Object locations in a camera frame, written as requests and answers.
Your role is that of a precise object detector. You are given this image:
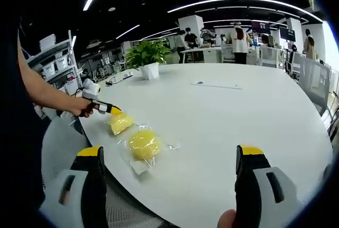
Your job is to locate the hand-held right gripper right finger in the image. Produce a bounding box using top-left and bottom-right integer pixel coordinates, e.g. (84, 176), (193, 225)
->
(234, 144), (300, 228)

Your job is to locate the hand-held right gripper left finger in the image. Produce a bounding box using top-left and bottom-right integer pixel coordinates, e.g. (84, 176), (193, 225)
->
(39, 145), (109, 228)

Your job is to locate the square yellow silicone block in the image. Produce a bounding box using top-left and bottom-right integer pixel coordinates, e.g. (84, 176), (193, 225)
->
(105, 111), (135, 136)

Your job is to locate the round yellow silicone block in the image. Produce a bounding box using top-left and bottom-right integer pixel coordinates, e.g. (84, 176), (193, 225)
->
(116, 124), (182, 177)

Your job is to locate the person's left hand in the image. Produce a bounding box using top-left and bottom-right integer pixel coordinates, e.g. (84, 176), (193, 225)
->
(67, 99), (95, 119)

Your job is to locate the person's right hand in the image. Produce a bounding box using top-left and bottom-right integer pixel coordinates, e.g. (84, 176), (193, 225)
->
(217, 208), (238, 228)

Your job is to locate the white storage bin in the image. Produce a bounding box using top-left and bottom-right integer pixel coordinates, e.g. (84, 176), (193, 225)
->
(39, 34), (56, 51)
(55, 55), (70, 70)
(42, 63), (56, 78)

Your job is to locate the white shelving unit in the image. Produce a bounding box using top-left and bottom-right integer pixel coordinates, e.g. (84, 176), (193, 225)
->
(25, 30), (83, 99)

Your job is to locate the grey mesh office chair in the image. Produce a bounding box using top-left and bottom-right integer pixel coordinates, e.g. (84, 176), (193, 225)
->
(41, 118), (165, 228)

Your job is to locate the green potted plant white pot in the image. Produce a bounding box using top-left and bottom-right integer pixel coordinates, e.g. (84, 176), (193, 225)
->
(123, 39), (173, 81)

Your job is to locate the short ceiling light strip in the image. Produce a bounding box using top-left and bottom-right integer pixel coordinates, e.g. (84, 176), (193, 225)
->
(115, 23), (141, 39)

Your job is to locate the white background desk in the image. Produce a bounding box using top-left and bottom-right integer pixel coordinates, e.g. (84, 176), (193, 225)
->
(180, 46), (234, 64)

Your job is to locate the white office chair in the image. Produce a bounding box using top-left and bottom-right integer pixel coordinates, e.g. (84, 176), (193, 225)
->
(261, 45), (283, 67)
(299, 57), (332, 115)

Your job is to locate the curved ceiling light strip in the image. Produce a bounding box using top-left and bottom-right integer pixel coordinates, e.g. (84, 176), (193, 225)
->
(166, 0), (324, 22)

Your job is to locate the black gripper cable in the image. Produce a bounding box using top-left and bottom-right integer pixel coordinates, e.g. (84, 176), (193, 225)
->
(73, 86), (87, 98)

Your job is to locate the dark wall screen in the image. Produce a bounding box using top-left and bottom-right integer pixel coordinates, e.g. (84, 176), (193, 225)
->
(251, 21), (271, 34)
(279, 28), (297, 42)

